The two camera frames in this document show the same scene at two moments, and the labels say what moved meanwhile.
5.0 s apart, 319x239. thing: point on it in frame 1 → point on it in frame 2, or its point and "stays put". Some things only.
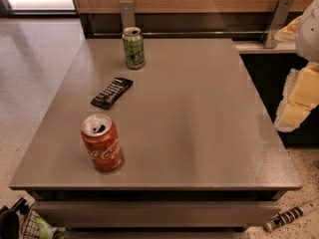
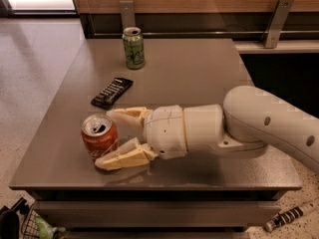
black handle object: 9,219 stays put
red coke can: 102,139 stays put
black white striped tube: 282,217 stays put
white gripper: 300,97 → 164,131
